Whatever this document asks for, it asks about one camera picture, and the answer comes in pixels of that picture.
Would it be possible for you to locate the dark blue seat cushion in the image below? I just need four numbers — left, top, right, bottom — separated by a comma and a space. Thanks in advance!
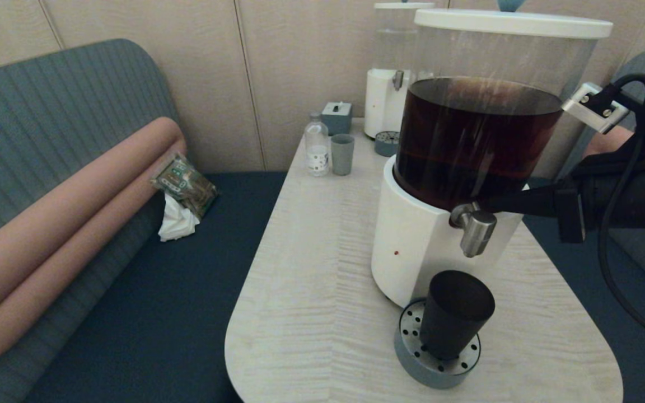
23, 171, 288, 403
521, 178, 645, 403

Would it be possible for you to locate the small clear water dispenser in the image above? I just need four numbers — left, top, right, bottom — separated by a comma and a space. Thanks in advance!
364, 0, 435, 139

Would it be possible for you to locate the black tapered cup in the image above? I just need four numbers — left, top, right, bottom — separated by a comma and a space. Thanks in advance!
419, 270, 496, 360

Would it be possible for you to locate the green patterned snack packet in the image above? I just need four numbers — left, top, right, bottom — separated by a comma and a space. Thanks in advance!
151, 153, 218, 219

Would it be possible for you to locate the small blue-grey drip tray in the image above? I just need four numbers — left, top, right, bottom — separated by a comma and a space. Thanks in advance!
374, 130, 400, 157

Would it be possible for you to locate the pink bolster cushion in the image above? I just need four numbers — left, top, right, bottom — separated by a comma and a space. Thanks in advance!
581, 125, 645, 251
0, 116, 188, 368

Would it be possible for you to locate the crumpled white tissue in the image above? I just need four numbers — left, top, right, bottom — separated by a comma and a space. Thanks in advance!
158, 193, 200, 242

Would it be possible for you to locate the large blue-grey perforated drip tray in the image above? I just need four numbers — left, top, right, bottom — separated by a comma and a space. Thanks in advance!
394, 298, 481, 389

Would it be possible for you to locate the black right camera cable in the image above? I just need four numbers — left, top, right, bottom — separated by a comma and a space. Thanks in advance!
596, 73, 645, 353

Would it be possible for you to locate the blue-grey napkin box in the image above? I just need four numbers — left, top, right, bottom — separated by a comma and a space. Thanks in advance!
321, 101, 352, 135

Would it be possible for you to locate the steel dispenser tap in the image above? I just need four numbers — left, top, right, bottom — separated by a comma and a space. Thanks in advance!
449, 203, 498, 258

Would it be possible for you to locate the large tea dispenser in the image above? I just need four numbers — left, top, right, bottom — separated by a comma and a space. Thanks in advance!
371, 0, 614, 310

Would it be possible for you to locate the grey-blue cup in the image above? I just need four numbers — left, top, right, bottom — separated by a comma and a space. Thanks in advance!
330, 134, 355, 176

